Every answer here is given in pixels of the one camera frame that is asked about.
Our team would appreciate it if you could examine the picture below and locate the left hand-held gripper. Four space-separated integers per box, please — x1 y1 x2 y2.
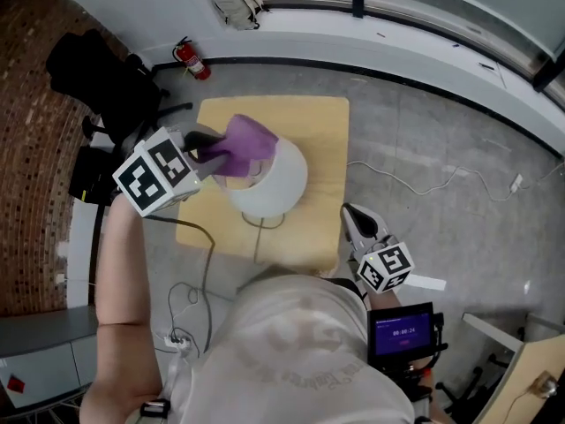
112 125 227 218

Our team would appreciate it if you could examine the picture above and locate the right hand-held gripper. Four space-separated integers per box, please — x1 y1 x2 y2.
342 202 414 293

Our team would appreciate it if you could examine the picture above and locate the purple cleaning cloth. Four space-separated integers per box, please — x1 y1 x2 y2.
198 113 280 179

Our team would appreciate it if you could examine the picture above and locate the white table lamp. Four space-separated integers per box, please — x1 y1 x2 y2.
214 132 309 218

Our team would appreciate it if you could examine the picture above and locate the person's right forearm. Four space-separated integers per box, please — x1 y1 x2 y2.
365 287 403 311

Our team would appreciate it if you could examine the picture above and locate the person's left forearm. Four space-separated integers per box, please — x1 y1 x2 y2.
79 196 162 419

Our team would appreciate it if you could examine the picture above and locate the wooden desk with white legs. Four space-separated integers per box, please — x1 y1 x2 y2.
461 311 565 424

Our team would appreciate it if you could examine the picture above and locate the white paper sheet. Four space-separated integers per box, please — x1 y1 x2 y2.
405 274 447 292

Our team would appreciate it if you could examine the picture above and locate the red fire extinguisher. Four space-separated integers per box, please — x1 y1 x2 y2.
171 36 212 81

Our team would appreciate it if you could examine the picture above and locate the small wooden table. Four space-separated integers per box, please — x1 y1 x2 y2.
175 95 350 273

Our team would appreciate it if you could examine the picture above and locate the black chest-mounted monitor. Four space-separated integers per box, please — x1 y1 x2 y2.
366 301 445 370

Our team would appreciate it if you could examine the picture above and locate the black equipment case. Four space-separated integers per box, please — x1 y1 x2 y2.
68 146 123 207

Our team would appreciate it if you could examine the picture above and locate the black office chair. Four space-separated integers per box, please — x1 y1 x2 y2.
45 28 194 149

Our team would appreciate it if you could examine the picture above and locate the person's white shirt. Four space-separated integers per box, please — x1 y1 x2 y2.
167 274 416 424

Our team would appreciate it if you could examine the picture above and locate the beige backpack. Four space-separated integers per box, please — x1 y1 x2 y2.
211 0 270 31

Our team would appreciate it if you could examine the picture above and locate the black swivel chair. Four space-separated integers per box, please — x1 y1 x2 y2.
434 351 513 419

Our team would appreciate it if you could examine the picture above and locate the white floor power strip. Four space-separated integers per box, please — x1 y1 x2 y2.
162 331 195 357

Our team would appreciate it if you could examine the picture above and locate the small shiny metal object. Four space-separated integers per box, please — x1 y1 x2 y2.
531 371 560 399

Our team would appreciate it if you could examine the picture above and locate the grey low cabinet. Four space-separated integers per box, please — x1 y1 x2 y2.
0 305 101 414

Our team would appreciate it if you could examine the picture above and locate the thin dark wire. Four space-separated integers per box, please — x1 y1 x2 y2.
240 212 286 264

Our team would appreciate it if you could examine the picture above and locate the black floor cable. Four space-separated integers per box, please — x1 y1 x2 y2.
145 216 217 357

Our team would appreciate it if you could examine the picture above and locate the white power strip with cable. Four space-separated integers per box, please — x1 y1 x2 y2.
346 160 524 202

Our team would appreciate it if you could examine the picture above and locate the grey harness strap black buckle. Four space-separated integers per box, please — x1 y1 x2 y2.
139 397 172 421

